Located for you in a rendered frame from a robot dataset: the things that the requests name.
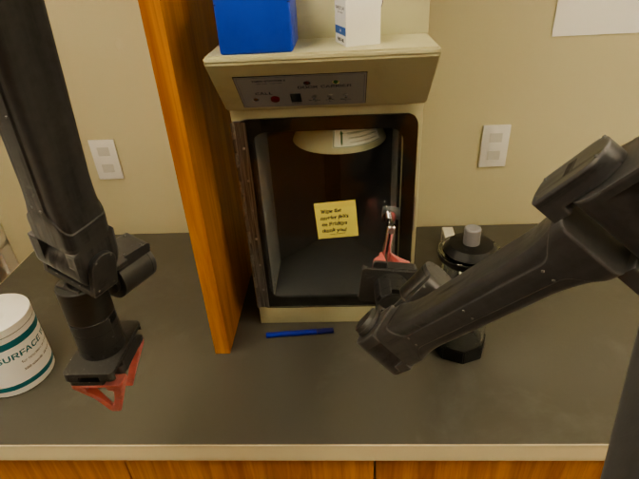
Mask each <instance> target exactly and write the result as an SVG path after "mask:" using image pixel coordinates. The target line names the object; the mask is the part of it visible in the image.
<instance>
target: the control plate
mask: <svg viewBox="0 0 639 479"><path fill-rule="evenodd" d="M232 79H233V81H234V84H235V86H236V89H237V90H238V92H239V95H240V97H241V100H242V103H243V106H244V107H245V108H247V107H270V106H294V105H340V104H364V103H365V102H366V87H367V71H361V72H340V73H318V74H296V75H274V76H252V77H232ZM333 80H339V83H338V84H333V83H332V81H333ZM304 81H309V82H310V85H308V86H306V85H304V84H303V82H304ZM296 93H300V96H301V100H302V102H296V103H292V101H291V97H290V94H296ZM345 93H347V94H349V96H348V97H347V98H346V99H345V98H344V97H343V94H345ZM328 94H332V95H333V97H331V98H332V99H329V97H327V95H328ZM312 95H317V98H316V100H313V98H312V97H311V96H312ZM273 96H277V97H279V98H280V101H279V102H277V103H274V102H272V101H271V97H273ZM253 98H259V99H260V100H259V101H257V102H255V101H253V100H252V99H253Z"/></svg>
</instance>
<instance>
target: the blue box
mask: <svg viewBox="0 0 639 479"><path fill-rule="evenodd" d="M213 7H214V12H215V19H216V26H217V32H218V38H219V45H220V52H221V55H234V54H254V53H275V52H291V51H293V49H294V47H295V45H296V43H297V41H298V38H299V36H298V21H297V8H296V0H213Z"/></svg>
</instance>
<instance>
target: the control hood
mask: <svg viewBox="0 0 639 479"><path fill-rule="evenodd" d="M440 54H441V47H440V46H439V45H438V44H437V43H436V42H435V41H434V40H433V39H432V38H431V37H430V36H429V35H428V34H427V33H416V34H396V35H380V44H376V45H367V46H357V47H349V48H347V47H345V46H343V45H341V44H339V43H337V42H336V38H317V39H298V41H297V43H296V45H295V47H294V49H293V51H291V52H275V53H254V54H234V55H221V52H220V45H218V46H217V47H216V48H214V49H213V50H212V51H211V52H210V53H208V54H207V55H206V56H205V57H204V59H203V64H204V66H205V69H206V71H207V73H208V75H209V77H210V79H211V81H212V83H213V85H214V87H215V88H216V90H217V92H218V94H219V96H220V98H221V100H222V102H223V105H224V107H225V109H227V110H228V111H230V110H254V109H278V108H302V107H326V106H349V105H396V104H420V103H425V102H427V98H428V95H429V92H430V89H431V85H432V82H433V80H434V76H435V73H436V67H437V64H438V61H439V57H440ZM361 71H367V87H366V102H365V103H364V104H340V105H294V106H270V107H247V108H245V107H244V106H243V103H242V100H241V97H240V95H239V92H238V90H237V89H236V86H235V84H234V81H233V79H232V77H252V76H274V75H296V74H318V73H340V72H361Z"/></svg>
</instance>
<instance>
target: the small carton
mask: <svg viewBox="0 0 639 479"><path fill-rule="evenodd" d="M380 13H381V0H335V23H336V42H337V43H339V44H341V45H343V46H345V47H347V48H349V47H357V46H367V45H376V44H380Z"/></svg>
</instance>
